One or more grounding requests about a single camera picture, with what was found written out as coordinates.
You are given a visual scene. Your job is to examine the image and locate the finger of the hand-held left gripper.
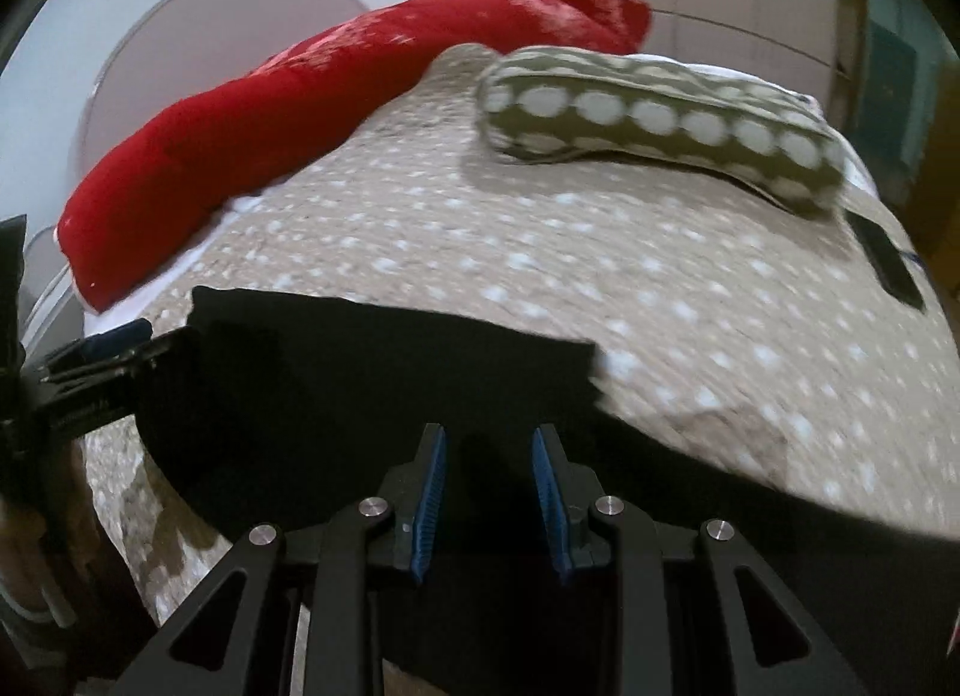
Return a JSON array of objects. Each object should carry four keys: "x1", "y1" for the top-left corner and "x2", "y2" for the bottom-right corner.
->
[{"x1": 34, "y1": 319, "x2": 197, "y2": 434}]

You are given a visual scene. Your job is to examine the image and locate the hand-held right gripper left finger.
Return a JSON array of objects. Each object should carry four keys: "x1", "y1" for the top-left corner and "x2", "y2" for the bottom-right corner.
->
[{"x1": 118, "y1": 423, "x2": 449, "y2": 696}]

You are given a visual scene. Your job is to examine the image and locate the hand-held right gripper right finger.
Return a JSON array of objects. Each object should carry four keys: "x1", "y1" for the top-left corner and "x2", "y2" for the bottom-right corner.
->
[{"x1": 531, "y1": 424, "x2": 872, "y2": 696}]

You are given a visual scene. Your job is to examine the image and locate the black pants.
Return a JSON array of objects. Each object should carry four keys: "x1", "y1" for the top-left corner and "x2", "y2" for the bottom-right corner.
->
[{"x1": 135, "y1": 285, "x2": 960, "y2": 696}]

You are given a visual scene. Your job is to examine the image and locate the beige dotted bedsheet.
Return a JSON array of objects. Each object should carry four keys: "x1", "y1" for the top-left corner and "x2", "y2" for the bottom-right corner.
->
[{"x1": 75, "y1": 43, "x2": 960, "y2": 696}]

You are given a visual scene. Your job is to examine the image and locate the red blanket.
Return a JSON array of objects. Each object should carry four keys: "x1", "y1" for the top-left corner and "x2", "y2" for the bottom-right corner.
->
[{"x1": 58, "y1": 0, "x2": 652, "y2": 313}]

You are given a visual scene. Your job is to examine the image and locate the white round headboard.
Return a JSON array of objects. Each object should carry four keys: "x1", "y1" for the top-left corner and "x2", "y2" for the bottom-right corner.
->
[{"x1": 22, "y1": 0, "x2": 368, "y2": 352}]

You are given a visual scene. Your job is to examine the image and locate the green polka dot pillow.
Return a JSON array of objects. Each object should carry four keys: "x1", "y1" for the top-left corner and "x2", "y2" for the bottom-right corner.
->
[{"x1": 477, "y1": 46, "x2": 848, "y2": 220}]

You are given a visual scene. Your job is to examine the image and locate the black phone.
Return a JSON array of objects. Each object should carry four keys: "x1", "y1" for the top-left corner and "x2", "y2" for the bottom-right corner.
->
[{"x1": 847, "y1": 212, "x2": 925, "y2": 311}]

